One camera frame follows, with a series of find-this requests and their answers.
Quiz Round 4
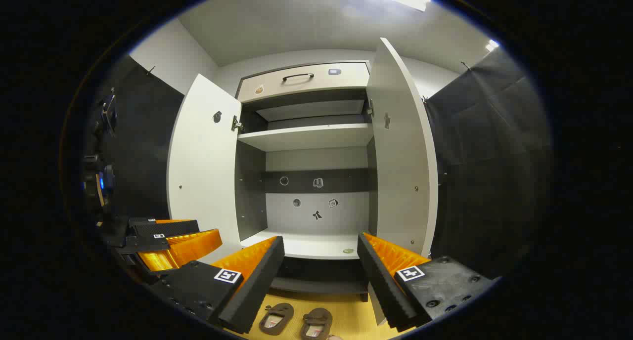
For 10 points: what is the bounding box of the brown fuzzy shoe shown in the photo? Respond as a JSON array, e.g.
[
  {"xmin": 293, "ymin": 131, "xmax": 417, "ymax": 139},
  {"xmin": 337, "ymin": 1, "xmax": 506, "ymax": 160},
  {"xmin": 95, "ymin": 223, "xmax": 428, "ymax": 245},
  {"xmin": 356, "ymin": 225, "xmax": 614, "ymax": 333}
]
[
  {"xmin": 259, "ymin": 303, "xmax": 295, "ymax": 336},
  {"xmin": 300, "ymin": 308, "xmax": 333, "ymax": 340}
]

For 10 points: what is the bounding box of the black backdrop cloth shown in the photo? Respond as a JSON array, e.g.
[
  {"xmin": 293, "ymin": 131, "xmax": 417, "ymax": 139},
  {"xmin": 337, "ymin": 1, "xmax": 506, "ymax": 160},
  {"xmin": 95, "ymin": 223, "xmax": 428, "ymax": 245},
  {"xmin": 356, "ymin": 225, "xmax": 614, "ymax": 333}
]
[
  {"xmin": 425, "ymin": 46, "xmax": 552, "ymax": 281},
  {"xmin": 84, "ymin": 53, "xmax": 184, "ymax": 223}
]

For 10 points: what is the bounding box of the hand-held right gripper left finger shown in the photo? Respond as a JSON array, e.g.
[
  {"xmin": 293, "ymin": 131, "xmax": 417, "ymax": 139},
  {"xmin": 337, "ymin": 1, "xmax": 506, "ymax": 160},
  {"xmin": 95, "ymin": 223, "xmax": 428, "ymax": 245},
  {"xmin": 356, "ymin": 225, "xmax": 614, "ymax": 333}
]
[{"xmin": 148, "ymin": 235, "xmax": 286, "ymax": 335}]

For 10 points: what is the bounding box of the beige cabinet drawer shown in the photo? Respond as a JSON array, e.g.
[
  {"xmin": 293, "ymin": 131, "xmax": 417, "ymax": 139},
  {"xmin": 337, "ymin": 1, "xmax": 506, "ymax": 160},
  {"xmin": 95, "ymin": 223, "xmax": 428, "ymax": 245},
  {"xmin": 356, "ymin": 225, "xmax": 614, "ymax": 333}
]
[{"xmin": 237, "ymin": 62, "xmax": 370, "ymax": 103}]

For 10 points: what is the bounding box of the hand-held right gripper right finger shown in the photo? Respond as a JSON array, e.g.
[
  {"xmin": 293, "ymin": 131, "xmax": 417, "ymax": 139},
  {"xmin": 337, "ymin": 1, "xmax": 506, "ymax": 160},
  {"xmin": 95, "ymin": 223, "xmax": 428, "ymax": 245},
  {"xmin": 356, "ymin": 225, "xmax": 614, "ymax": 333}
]
[{"xmin": 357, "ymin": 231, "xmax": 497, "ymax": 333}]

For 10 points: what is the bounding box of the white cabinet door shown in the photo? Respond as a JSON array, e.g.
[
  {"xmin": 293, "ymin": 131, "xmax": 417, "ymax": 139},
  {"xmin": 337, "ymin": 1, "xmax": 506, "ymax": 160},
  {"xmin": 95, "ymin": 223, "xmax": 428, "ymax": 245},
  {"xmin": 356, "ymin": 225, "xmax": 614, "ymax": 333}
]
[
  {"xmin": 167, "ymin": 73, "xmax": 243, "ymax": 264},
  {"xmin": 366, "ymin": 37, "xmax": 439, "ymax": 327}
]

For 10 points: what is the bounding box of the white and grey shoe cabinet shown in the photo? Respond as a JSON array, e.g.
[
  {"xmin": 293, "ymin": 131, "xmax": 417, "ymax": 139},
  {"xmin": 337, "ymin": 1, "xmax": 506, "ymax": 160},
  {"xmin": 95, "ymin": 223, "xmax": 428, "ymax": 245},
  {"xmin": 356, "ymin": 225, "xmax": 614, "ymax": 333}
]
[{"xmin": 233, "ymin": 60, "xmax": 379, "ymax": 302}]

